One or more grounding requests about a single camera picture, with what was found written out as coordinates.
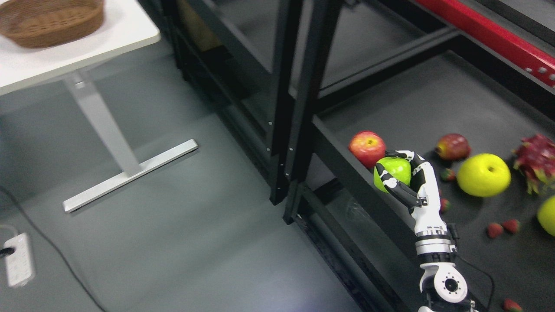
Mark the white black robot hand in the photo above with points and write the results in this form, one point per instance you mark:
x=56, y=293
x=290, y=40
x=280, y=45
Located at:
x=420, y=195

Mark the green apple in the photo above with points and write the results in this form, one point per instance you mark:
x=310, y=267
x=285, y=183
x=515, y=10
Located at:
x=398, y=167

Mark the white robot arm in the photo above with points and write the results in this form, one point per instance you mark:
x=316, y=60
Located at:
x=442, y=285

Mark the large yellow apple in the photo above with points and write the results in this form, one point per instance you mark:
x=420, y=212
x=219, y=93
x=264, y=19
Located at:
x=484, y=175

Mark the red apple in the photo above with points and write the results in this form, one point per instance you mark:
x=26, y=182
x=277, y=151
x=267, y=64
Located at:
x=368, y=147

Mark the black metal shelf rack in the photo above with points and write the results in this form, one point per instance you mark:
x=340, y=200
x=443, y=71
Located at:
x=295, y=80

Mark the strawberry by wrist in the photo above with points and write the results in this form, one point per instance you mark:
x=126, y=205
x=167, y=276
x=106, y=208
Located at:
x=445, y=205

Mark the strawberry near thumb side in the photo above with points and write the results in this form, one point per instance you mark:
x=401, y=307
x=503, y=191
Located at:
x=448, y=175

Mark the dark red pomegranate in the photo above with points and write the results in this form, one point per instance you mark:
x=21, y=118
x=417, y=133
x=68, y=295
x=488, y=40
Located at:
x=452, y=147

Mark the strawberry lower left pair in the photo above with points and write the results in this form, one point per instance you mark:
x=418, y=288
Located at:
x=494, y=230

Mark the strawberry pair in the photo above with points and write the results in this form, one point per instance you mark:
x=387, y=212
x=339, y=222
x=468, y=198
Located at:
x=512, y=226
x=494, y=230

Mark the strawberry lower right pair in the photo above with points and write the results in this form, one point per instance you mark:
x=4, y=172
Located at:
x=512, y=226

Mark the pink dragon fruit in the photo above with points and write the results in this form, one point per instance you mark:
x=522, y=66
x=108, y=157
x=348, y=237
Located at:
x=535, y=160

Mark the yellow green fruit at edge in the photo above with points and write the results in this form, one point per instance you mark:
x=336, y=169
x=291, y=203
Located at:
x=546, y=215

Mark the strawberry at bottom edge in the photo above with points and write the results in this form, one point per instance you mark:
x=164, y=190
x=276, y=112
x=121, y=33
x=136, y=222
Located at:
x=511, y=306

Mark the red metal beam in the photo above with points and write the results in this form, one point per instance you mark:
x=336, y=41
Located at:
x=520, y=52

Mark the white table with leg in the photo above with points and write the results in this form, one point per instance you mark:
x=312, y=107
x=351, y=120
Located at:
x=126, y=27

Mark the white power strip near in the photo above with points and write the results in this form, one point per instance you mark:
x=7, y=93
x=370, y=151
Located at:
x=19, y=265

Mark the brown wicker basket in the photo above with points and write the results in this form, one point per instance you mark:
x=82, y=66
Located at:
x=48, y=23

